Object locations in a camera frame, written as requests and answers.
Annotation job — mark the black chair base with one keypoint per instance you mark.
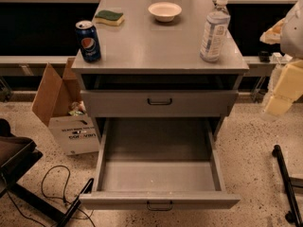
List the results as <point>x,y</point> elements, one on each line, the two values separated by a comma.
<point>17,156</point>

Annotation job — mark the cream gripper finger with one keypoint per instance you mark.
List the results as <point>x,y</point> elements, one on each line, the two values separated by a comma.
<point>272,35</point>
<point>285,87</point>

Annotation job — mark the closed grey upper drawer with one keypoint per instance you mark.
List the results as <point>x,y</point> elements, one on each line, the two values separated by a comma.
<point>142,103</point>

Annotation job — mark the green yellow sponge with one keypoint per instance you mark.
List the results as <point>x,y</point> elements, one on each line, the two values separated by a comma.
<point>109,18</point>

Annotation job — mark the black stand leg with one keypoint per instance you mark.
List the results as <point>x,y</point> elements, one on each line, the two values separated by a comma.
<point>290,183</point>

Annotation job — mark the snack bags in box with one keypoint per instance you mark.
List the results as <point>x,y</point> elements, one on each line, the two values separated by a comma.
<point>77,108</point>

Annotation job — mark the black adapter on ledge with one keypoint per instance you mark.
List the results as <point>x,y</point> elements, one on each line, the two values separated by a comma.
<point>264,56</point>

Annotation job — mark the grey drawer cabinet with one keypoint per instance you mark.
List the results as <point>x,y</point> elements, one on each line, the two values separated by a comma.
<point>143,54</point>

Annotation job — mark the white power strip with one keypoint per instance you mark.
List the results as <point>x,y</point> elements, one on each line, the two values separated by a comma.
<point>279,58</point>

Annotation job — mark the cardboard box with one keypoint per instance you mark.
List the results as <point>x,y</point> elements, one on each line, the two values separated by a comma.
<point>74,134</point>

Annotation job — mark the open grey bottom drawer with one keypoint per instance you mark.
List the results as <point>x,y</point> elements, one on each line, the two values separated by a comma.
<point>160,164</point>

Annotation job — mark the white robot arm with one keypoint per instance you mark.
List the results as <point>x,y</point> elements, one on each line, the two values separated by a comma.
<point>291,38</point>

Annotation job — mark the white bowl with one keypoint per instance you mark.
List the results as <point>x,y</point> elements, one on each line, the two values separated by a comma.
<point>164,12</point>

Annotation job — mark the blue pepsi can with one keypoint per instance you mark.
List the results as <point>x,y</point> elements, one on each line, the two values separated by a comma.
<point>87,38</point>

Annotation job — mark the clear plastic water bottle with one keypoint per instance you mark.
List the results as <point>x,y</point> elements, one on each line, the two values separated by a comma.
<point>216,25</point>

